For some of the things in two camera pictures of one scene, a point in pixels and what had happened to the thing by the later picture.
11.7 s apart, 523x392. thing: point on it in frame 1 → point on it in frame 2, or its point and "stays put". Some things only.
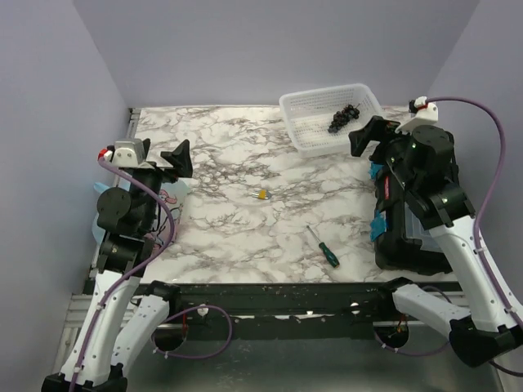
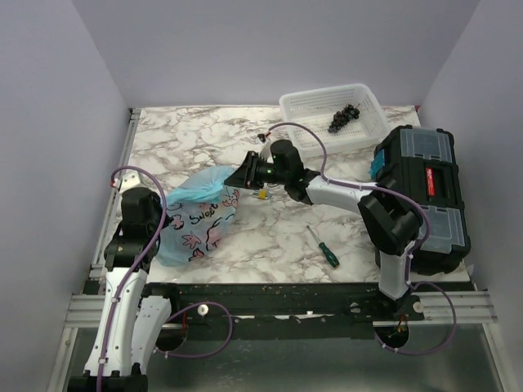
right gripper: (377, 128) → (246, 175)
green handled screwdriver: (331, 258) stays put
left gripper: (181, 159) → (157, 202)
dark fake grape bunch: (341, 118) stays put
